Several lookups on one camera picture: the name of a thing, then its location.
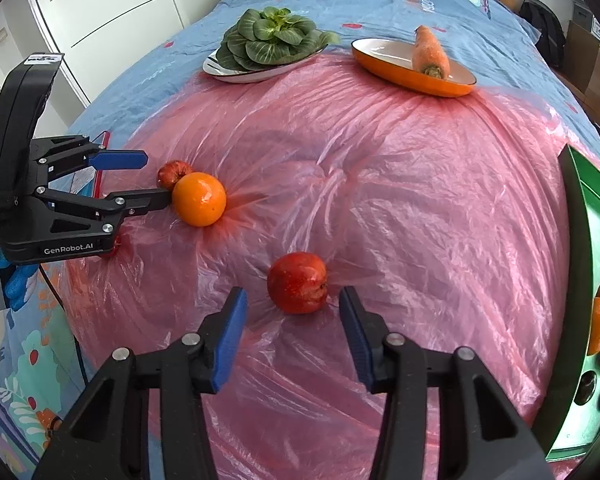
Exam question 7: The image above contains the large orange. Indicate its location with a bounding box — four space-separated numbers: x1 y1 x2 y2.
587 297 600 357

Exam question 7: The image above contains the green tray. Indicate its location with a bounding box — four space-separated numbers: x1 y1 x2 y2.
530 145 600 463

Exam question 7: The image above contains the green bok choy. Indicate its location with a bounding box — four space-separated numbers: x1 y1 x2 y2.
215 7 341 72

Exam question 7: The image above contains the pink plastic sheet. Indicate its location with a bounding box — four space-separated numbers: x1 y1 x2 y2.
62 52 600 480

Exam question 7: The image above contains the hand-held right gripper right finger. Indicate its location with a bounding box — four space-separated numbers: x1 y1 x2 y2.
339 286 556 480

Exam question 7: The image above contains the small red apple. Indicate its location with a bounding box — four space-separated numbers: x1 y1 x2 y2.
157 160 193 191

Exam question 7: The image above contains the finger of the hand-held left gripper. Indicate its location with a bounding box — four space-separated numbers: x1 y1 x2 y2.
35 187 173 234
30 135 148 186

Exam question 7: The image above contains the person's left hand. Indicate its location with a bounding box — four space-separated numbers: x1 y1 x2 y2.
0 247 38 311

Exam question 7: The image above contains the blue printed bedsheet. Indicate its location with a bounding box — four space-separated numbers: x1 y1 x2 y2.
0 0 600 480

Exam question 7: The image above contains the carrot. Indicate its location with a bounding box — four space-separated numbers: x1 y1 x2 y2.
412 25 451 80

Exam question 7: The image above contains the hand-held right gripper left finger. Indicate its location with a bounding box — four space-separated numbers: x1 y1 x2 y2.
32 286 248 480

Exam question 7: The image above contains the orange oval dish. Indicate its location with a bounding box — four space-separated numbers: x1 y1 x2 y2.
351 37 477 98

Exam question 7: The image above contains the dark purple plum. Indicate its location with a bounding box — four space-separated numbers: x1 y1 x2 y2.
573 371 598 405

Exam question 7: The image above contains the white wardrobe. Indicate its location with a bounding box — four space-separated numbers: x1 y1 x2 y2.
0 0 241 161

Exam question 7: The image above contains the white oval plate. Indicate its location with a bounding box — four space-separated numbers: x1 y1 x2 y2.
202 42 331 84

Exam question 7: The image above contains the black bag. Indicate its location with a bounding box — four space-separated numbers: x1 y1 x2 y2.
517 0 567 70

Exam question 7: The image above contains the black cable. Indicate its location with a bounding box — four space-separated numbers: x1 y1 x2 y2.
39 264 88 386

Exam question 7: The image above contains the red-edged smartphone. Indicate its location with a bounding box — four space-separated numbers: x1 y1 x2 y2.
75 131 112 200

